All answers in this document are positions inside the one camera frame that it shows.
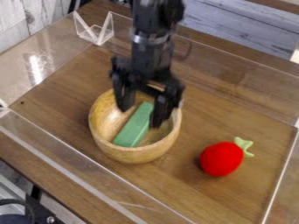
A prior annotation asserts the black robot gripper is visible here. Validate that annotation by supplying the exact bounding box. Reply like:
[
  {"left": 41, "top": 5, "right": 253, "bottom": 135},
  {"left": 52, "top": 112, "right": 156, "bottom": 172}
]
[{"left": 109, "top": 35, "right": 184, "bottom": 128}]

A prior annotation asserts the brown wooden bowl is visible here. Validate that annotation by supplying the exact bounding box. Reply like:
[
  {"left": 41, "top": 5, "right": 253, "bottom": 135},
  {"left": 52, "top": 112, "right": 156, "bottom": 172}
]
[{"left": 88, "top": 89, "right": 182, "bottom": 164}]

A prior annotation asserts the green rectangular block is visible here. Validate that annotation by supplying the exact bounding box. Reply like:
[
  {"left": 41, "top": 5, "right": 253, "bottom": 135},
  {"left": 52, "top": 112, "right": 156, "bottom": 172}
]
[{"left": 112, "top": 101, "right": 153, "bottom": 148}]

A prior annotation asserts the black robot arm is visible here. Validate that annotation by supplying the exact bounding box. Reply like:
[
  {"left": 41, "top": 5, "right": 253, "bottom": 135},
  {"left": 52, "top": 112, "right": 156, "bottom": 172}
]
[{"left": 109, "top": 0, "right": 185, "bottom": 128}]

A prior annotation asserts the red plush strawberry toy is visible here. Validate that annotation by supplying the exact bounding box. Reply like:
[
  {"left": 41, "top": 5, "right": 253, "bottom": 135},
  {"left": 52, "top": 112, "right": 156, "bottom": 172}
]
[{"left": 198, "top": 136, "right": 254, "bottom": 177}]

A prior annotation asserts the clear acrylic tray wall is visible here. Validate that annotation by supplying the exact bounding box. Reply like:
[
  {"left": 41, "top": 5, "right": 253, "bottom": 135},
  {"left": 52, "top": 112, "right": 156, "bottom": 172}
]
[{"left": 0, "top": 109, "right": 194, "bottom": 224}]

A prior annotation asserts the black clamp with cable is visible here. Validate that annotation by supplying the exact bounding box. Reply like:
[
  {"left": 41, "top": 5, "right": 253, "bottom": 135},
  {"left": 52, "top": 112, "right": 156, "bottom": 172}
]
[{"left": 0, "top": 195, "right": 65, "bottom": 224}]

